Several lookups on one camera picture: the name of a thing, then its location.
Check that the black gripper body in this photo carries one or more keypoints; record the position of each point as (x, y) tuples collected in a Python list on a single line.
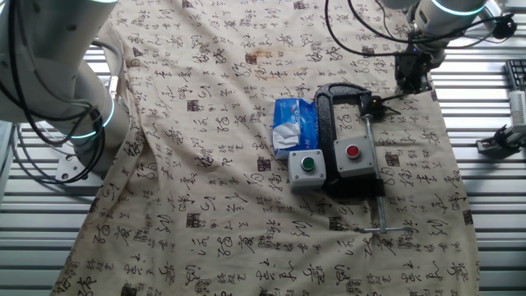
[(413, 67)]

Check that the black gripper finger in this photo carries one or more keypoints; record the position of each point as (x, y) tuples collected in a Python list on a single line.
[(404, 87), (422, 85)]

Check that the long black clock hand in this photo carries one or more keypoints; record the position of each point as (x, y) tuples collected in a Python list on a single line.
[(390, 98)]

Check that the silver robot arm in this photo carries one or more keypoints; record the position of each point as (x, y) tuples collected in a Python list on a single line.
[(41, 61)]

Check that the short black clock hand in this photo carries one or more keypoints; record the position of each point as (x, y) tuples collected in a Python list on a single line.
[(390, 110)]

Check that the black clock movement box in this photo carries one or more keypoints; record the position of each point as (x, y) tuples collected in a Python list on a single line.
[(370, 111)]

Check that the black C-clamp with screw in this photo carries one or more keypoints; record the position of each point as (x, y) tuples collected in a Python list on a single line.
[(326, 123)]

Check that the black keyboard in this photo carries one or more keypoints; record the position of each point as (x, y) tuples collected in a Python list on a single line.
[(518, 74)]

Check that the grey ribbed adapter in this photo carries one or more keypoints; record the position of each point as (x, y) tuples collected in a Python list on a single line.
[(518, 107)]

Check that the grey box red button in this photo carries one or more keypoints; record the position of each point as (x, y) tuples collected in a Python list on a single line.
[(345, 168)]

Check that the blue tissue pack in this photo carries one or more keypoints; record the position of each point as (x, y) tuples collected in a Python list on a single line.
[(300, 119)]

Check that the grey box green button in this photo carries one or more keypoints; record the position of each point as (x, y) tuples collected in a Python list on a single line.
[(296, 181)]

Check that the beige calligraphy cloth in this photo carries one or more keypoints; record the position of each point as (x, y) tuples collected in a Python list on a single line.
[(205, 205)]

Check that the grey and black bracket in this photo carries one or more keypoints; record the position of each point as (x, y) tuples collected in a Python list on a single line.
[(491, 146)]

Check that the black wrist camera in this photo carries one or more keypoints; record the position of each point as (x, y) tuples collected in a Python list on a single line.
[(504, 28)]

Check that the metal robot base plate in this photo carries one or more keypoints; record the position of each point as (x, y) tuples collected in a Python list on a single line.
[(65, 172)]

